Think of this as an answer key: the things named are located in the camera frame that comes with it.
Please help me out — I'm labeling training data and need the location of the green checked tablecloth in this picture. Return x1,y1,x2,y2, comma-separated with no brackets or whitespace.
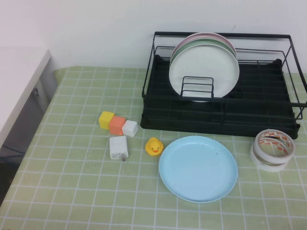
0,66,307,230

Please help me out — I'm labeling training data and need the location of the tilted clear tape roll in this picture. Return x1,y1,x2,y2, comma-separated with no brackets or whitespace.
254,128,295,161

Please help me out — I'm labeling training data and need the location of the yellow plastic cube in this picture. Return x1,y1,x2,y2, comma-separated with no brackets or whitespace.
98,111,115,131

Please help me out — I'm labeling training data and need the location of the white round plate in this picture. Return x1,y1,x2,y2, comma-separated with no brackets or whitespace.
168,44,240,103

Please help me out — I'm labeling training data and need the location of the flat clear tape roll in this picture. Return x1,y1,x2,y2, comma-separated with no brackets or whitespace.
249,141,288,173

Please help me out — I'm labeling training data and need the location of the white power adapter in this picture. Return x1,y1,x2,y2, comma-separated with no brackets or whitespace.
109,136,130,161

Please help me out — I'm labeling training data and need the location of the orange plastic cube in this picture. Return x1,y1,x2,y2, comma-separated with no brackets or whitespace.
109,115,127,135

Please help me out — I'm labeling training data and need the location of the white plastic cube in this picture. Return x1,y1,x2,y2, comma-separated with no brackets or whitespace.
121,120,139,138

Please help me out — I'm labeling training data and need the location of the light blue round plate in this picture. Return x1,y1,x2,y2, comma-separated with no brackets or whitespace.
158,135,239,204

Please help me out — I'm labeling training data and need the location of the white cabinet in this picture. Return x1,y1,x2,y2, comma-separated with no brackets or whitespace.
0,46,60,173

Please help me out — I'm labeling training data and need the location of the pink round plate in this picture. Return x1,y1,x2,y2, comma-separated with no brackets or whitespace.
173,32,235,53

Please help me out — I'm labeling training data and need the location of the black wire dish rack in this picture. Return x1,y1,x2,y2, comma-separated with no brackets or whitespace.
141,31,307,121

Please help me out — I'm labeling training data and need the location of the green round plate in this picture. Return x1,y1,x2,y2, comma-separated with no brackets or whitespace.
170,37,238,66

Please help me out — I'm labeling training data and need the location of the yellow rubber duck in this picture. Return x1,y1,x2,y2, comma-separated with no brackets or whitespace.
145,137,165,158

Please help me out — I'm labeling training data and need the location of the black plastic drip tray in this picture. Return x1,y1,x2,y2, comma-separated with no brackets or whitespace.
140,54,300,139

